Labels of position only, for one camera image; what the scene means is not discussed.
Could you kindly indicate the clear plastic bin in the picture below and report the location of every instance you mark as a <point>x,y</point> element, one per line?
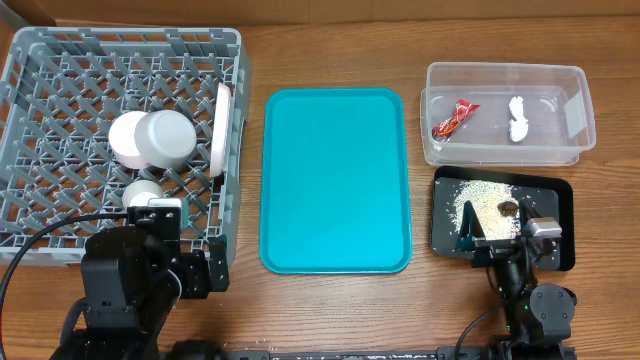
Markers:
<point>557,105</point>

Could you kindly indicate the grey dishwasher rack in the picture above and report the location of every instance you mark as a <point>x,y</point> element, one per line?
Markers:
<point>61,88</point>

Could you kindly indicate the black tray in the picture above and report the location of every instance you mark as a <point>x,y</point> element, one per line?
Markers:
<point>551,197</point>

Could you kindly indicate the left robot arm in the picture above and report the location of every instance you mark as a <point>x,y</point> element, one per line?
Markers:
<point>133,276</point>

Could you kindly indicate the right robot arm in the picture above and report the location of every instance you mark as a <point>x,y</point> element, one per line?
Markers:
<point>538,316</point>

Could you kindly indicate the grey bowl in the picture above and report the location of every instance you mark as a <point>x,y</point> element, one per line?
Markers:
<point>165,139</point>

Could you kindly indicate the white paper cup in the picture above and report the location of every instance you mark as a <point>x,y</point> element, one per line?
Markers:
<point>140,192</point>

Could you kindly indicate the white tissue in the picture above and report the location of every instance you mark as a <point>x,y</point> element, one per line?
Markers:
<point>518,124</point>

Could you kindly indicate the large white plate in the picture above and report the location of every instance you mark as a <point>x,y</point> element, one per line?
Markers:
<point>222,114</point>

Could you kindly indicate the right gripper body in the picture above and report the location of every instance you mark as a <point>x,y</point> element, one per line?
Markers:
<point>498,251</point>

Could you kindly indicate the red snack wrapper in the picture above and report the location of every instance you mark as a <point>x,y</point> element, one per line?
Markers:
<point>463,110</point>

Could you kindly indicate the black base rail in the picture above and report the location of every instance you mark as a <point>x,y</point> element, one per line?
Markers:
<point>193,349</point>

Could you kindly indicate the small pink plate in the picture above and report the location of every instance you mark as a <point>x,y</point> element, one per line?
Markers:
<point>121,138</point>

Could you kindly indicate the rice pile with food scrap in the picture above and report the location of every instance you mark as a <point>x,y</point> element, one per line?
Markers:
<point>494,204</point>

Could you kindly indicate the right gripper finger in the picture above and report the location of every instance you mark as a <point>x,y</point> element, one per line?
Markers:
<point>526,213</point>
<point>471,234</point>

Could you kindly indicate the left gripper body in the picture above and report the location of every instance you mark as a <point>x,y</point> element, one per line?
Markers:
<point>192,274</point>

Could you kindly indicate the teal serving tray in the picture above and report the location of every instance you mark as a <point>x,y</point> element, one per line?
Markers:
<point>335,188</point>

